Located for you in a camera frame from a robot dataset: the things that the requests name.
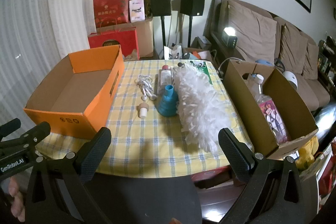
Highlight light blue round object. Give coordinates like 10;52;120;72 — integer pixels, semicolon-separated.
256;59;275;67

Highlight small brown cushion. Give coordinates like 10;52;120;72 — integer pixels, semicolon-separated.
302;43;319;80

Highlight orange cardboard box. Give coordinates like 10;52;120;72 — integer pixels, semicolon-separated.
23;45;125;140

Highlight black speaker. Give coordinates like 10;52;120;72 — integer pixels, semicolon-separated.
180;0;206;16
149;0;172;17

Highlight dark wooden shelf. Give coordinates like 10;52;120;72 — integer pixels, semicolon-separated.
318;36;336;88

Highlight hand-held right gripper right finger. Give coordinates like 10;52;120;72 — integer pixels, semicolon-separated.
218;127;305;224

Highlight red box under table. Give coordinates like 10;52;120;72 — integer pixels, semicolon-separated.
192;165;247;189

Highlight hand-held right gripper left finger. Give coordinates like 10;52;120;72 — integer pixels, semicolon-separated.
25;127;112;224

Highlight green toothpaste box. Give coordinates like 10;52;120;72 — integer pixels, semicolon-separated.
188;61;213;85

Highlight yellow plastic bag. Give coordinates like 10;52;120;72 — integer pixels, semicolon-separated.
297;136;319;169

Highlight pink printed packet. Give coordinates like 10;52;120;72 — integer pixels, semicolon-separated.
259;98;292;143

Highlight white round device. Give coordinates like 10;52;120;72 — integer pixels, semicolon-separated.
283;71;300;90

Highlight clear bottle with red cap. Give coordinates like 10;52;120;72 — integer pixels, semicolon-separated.
157;65;172;93

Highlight lit desk clock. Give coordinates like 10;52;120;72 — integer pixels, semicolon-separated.
221;27;238;46

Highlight brown sofa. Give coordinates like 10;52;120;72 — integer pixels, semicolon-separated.
203;0;331;111

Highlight large brown cushion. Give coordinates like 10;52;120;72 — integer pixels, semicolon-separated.
227;0;277;64

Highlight red gift bag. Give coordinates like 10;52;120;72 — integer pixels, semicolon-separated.
93;0;132;28

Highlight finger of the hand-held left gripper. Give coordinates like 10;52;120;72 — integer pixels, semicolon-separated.
0;122;51;153
0;118;21;141

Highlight teal silicone funnel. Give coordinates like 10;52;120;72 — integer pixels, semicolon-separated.
157;84;179;117

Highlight red gift box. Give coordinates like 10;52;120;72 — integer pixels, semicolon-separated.
88;27;140;60

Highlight cork bottle stopper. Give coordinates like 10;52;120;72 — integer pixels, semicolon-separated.
138;101;150;118

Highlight clear plastic bottle white cap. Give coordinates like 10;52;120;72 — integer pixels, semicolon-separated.
247;74;271;104

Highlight dark chair back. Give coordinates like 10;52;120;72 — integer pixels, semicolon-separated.
52;174;202;224

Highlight brown cardboard box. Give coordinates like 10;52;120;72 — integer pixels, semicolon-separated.
224;59;319;160

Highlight white cable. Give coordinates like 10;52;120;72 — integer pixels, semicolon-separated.
214;57;242;75

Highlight pink and white pack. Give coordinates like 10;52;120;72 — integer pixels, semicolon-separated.
129;0;145;22

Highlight white plastic bag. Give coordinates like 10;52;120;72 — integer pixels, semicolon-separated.
164;44;184;59

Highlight white earphones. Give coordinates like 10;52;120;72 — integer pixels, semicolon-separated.
135;74;158;101

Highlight black speaker stand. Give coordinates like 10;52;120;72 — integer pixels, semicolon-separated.
161;17;167;47
187;15;194;47

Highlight white curtain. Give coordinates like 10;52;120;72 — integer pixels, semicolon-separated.
0;0;105;135

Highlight white feather duster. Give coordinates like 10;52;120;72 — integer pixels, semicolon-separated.
173;63;231;153

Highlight person's left hand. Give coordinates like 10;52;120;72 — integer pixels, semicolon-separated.
8;178;26;222

